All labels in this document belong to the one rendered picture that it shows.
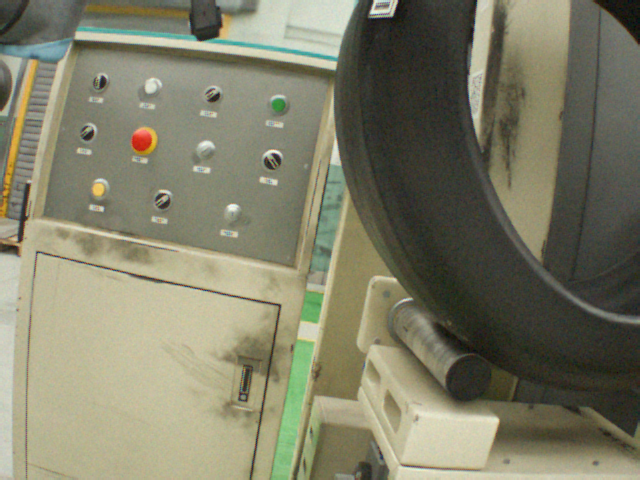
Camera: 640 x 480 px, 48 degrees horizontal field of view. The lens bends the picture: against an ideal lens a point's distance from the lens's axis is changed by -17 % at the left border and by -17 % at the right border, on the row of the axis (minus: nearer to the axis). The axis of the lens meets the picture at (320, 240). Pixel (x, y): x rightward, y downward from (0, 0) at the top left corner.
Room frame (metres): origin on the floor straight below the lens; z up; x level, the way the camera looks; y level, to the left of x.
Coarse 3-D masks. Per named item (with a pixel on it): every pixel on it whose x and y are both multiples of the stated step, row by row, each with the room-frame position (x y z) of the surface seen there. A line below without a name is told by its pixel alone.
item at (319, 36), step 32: (96, 0) 1.43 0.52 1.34; (128, 0) 1.43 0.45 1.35; (160, 0) 1.44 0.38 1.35; (224, 0) 1.44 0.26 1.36; (256, 0) 1.45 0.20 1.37; (288, 0) 1.45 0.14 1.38; (320, 0) 1.46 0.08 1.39; (352, 0) 1.46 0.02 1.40; (96, 32) 1.42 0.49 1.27; (128, 32) 1.43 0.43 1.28; (160, 32) 1.44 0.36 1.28; (224, 32) 1.45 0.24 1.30; (256, 32) 1.45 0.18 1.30; (288, 32) 1.45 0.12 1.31; (320, 32) 1.46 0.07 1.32
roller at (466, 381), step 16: (400, 320) 1.02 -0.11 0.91; (416, 320) 0.96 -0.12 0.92; (432, 320) 0.93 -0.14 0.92; (400, 336) 1.01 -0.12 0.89; (416, 336) 0.90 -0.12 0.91; (432, 336) 0.85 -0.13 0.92; (448, 336) 0.83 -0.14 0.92; (416, 352) 0.89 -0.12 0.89; (432, 352) 0.81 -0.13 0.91; (448, 352) 0.76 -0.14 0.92; (464, 352) 0.74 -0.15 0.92; (432, 368) 0.79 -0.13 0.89; (448, 368) 0.73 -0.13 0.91; (464, 368) 0.72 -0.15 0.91; (480, 368) 0.72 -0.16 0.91; (448, 384) 0.72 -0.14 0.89; (464, 384) 0.72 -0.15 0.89; (480, 384) 0.72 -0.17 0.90; (464, 400) 0.72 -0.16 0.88
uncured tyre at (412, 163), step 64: (448, 0) 0.67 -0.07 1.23; (384, 64) 0.69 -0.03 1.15; (448, 64) 0.67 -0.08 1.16; (384, 128) 0.70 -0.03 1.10; (448, 128) 0.67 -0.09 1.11; (384, 192) 0.71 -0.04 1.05; (448, 192) 0.68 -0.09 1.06; (384, 256) 0.85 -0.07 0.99; (448, 256) 0.69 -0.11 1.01; (512, 256) 0.68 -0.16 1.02; (512, 320) 0.69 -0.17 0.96; (576, 320) 0.68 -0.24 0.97; (576, 384) 0.72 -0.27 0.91
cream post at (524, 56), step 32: (480, 0) 1.19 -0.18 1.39; (512, 0) 1.09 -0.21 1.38; (544, 0) 1.10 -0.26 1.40; (480, 32) 1.17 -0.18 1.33; (512, 32) 1.09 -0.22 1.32; (544, 32) 1.10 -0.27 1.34; (480, 64) 1.15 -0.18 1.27; (512, 64) 1.10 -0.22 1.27; (544, 64) 1.10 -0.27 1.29; (512, 96) 1.10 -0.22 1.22; (544, 96) 1.10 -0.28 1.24; (480, 128) 1.10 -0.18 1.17; (512, 128) 1.10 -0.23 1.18; (544, 128) 1.10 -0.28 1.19; (512, 160) 1.10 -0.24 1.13; (544, 160) 1.10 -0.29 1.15; (512, 192) 1.10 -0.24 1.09; (544, 192) 1.10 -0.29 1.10; (544, 224) 1.10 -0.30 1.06; (512, 384) 1.10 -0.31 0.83
